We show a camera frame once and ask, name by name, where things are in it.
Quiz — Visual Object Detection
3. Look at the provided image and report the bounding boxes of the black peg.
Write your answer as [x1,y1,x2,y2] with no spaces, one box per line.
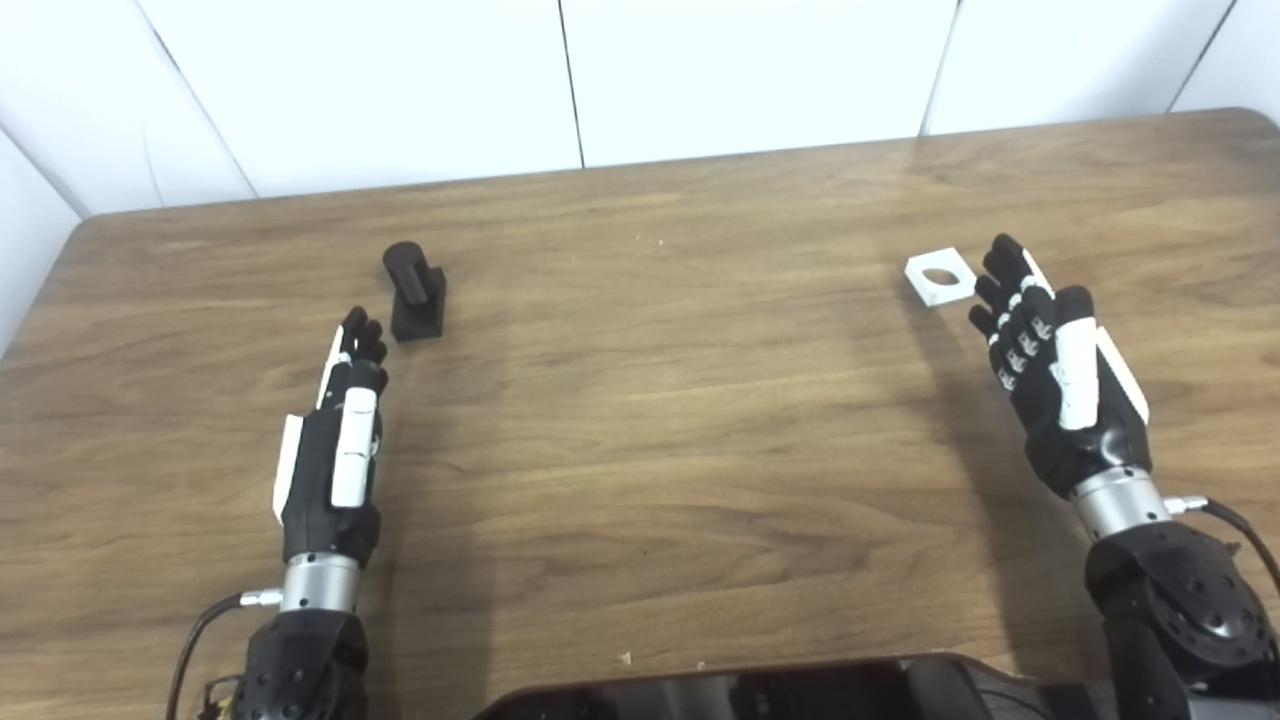
[382,241,447,343]

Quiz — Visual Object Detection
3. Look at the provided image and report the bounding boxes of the black and white left hand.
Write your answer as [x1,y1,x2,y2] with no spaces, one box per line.
[272,306,389,571]

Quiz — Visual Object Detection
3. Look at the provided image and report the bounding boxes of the white square piece with hole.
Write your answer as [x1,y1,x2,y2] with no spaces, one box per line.
[905,245,977,307]

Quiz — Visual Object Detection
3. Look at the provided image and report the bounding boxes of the black and white right hand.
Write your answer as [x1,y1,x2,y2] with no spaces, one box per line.
[967,233,1153,501]

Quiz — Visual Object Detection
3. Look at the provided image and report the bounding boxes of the black robot torso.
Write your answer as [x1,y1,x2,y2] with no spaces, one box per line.
[470,655,1131,720]

